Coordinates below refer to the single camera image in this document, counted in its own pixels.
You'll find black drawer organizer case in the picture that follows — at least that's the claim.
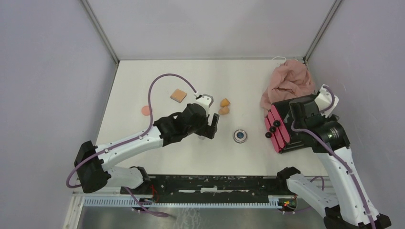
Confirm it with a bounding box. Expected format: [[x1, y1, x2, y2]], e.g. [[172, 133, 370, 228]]
[[272, 94, 318, 154]]

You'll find pink top drawer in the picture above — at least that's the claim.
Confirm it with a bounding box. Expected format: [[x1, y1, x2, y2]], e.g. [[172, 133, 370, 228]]
[[271, 105, 291, 143]]

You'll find pink drawer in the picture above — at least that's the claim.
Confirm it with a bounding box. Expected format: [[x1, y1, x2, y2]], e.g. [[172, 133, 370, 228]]
[[271, 105, 291, 143], [268, 111, 285, 152], [265, 116, 281, 154]]

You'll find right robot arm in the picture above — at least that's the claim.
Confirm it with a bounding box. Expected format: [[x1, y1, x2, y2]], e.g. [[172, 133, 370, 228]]
[[266, 96, 392, 229]]

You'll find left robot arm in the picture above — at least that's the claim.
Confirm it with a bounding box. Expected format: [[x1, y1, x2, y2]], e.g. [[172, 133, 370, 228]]
[[74, 103, 220, 194]]

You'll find square tan makeup sponge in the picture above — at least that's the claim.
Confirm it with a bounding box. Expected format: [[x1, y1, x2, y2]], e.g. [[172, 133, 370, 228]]
[[170, 89, 187, 103]]

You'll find orange teardrop sponge lower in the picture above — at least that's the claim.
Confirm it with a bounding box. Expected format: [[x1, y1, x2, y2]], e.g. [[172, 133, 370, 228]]
[[218, 106, 230, 115]]

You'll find orange teardrop sponge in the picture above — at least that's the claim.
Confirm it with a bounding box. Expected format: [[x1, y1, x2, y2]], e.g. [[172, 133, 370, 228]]
[[220, 98, 230, 107], [218, 106, 230, 115]]

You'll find round clear powder jar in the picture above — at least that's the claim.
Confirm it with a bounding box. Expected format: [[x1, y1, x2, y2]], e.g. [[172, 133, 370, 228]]
[[233, 129, 248, 144]]

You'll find orange teardrop sponge upper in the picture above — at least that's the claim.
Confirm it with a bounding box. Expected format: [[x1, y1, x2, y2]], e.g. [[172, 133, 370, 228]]
[[220, 98, 230, 107]]

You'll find pink middle drawer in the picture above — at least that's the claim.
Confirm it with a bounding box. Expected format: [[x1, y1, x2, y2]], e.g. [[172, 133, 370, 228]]
[[268, 111, 285, 152]]

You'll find pink crumpled cloth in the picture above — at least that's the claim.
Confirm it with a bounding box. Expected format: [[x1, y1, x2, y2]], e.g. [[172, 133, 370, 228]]
[[260, 60, 316, 116]]

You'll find pink bottom drawer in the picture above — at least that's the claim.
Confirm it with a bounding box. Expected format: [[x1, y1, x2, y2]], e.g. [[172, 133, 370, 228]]
[[265, 116, 281, 154]]

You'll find round pink powder puff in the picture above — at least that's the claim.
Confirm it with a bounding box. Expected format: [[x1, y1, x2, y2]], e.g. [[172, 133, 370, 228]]
[[141, 105, 151, 116]]

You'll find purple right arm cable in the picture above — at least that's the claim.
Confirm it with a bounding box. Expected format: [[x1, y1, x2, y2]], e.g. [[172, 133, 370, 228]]
[[291, 85, 377, 229]]

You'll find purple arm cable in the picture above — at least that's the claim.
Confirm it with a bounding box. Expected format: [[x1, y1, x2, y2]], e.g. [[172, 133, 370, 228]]
[[65, 73, 199, 189], [291, 85, 377, 229]]

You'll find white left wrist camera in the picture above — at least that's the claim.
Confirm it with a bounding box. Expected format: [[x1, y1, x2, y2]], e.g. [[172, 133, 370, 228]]
[[194, 92, 214, 114]]

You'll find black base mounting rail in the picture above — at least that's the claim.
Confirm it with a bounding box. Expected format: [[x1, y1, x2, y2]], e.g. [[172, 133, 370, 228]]
[[130, 174, 294, 204]]

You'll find aluminium frame rail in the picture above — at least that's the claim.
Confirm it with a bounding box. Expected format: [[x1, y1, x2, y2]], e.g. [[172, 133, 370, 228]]
[[63, 186, 358, 229]]

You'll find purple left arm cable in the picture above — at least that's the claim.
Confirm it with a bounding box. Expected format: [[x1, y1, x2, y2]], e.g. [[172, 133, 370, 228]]
[[65, 73, 199, 189]]

